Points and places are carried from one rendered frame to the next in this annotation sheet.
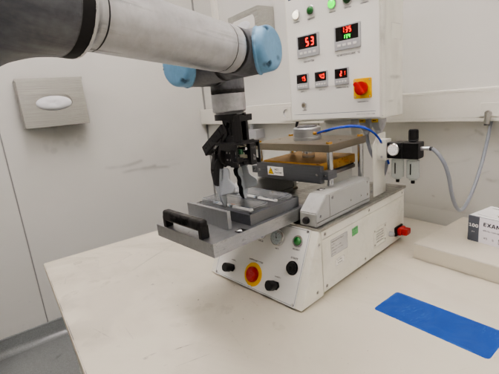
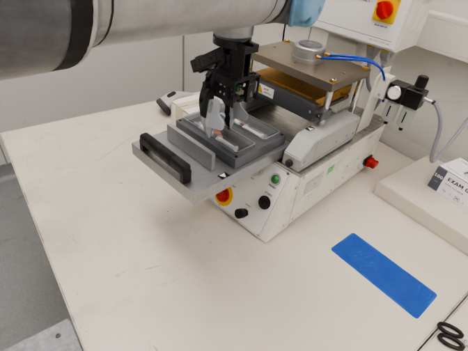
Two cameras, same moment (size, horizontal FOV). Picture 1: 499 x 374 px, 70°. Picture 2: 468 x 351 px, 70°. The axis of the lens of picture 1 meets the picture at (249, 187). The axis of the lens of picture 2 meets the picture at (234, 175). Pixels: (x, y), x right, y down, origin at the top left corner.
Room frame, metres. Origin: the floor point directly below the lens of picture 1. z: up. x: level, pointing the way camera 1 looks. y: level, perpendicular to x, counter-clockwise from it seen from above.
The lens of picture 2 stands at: (0.17, 0.06, 1.38)
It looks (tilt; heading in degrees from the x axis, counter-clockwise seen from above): 37 degrees down; 354
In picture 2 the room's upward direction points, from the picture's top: 7 degrees clockwise
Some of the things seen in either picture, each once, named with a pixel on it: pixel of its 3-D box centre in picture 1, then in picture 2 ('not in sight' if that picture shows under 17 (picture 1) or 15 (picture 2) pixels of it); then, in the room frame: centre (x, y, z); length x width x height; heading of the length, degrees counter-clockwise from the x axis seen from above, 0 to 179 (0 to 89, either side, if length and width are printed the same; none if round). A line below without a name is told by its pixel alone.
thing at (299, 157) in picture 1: (310, 153); (305, 76); (1.02, -0.19, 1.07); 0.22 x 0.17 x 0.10; 42
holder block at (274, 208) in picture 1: (246, 204); (230, 131); (0.85, 0.01, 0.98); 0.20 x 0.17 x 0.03; 42
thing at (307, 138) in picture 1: (319, 146); (317, 69); (1.04, -0.22, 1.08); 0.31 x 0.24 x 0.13; 42
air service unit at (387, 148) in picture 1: (402, 156); (401, 101); (0.95, -0.43, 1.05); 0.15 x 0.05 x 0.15; 42
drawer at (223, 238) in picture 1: (232, 214); (214, 143); (0.82, 0.05, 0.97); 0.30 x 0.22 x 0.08; 132
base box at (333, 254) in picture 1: (315, 229); (290, 151); (1.01, -0.19, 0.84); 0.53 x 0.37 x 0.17; 132
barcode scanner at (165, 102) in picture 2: not in sight; (182, 99); (1.41, 0.17, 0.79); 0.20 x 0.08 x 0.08; 125
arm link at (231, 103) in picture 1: (229, 104); (234, 24); (0.81, 0.03, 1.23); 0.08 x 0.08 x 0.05
